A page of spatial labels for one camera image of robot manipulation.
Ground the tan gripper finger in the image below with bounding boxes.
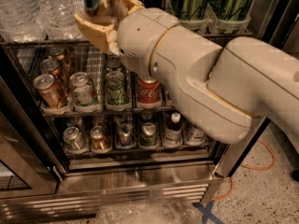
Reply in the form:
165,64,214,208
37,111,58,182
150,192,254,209
74,10,120,55
121,0,144,16

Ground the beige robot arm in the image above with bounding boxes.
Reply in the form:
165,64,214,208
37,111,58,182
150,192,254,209
75,0,299,145

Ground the rear green can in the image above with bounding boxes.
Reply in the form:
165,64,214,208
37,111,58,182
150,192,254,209
105,57,126,73

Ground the rear gold can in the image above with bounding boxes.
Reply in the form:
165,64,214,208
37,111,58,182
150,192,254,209
47,46,76,77

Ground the gold can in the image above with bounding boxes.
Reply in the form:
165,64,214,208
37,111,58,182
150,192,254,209
33,74,67,109
47,46,76,77
40,58,69,96

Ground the left coca cola can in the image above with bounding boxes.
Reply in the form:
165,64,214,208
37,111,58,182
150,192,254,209
137,76,162,108

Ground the coca cola can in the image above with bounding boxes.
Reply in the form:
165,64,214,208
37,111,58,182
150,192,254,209
137,76,162,108
166,91,173,106

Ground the left green tall can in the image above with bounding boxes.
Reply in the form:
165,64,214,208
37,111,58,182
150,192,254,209
170,0,207,31

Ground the green tall can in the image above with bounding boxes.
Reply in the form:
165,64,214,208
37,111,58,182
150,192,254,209
170,0,207,31
208,0,253,34

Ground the front green can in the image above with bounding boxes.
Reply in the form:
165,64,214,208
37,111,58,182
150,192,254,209
106,71,129,106

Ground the white green patterned can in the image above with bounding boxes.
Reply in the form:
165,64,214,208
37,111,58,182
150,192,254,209
69,72,98,106

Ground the middle gold can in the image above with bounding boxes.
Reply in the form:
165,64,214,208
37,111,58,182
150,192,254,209
40,58,69,96

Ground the right coca cola can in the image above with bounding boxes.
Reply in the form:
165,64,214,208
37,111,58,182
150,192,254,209
166,91,173,106

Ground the front gold can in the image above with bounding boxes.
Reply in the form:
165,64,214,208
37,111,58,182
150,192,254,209
33,74,67,109

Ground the right green tall can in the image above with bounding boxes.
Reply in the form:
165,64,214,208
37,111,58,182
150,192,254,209
208,0,253,34

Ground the silver can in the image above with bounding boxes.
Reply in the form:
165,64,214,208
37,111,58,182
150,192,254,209
64,126,86,151
117,123,133,148

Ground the bottom green can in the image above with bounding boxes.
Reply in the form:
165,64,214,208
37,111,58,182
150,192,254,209
140,122,157,147

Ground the stainless steel fridge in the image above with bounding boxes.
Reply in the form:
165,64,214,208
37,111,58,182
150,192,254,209
0,0,299,224

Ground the bottom orange can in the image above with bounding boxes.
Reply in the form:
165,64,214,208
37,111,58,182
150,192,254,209
90,126,111,153

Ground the bottom left silver can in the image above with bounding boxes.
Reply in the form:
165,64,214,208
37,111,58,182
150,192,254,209
64,126,86,151

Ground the fridge door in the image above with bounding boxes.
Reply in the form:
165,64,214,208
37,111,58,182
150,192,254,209
0,78,58,199

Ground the right clear water bottle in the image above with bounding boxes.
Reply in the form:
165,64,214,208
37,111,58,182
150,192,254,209
38,0,82,40

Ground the clear water bottle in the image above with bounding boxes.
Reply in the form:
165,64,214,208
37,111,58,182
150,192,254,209
38,0,82,40
0,0,45,43

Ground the left clear water bottle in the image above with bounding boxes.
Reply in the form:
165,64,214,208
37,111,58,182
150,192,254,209
0,0,45,43

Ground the left brown juice bottle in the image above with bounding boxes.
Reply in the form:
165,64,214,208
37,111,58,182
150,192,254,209
164,112,182,147

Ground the brown juice bottle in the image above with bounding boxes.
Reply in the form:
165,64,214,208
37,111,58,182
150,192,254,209
164,112,182,147
186,124,206,145

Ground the right brown juice bottle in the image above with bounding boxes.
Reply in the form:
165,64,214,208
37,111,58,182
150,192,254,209
186,124,206,145

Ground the clear plastic bag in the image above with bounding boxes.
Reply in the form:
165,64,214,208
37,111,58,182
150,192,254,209
95,198,203,224

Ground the blue tape on floor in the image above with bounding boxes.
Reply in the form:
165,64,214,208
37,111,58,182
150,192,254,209
193,201,224,224

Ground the orange cable on floor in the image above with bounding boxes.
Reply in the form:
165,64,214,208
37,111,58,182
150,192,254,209
210,139,277,202

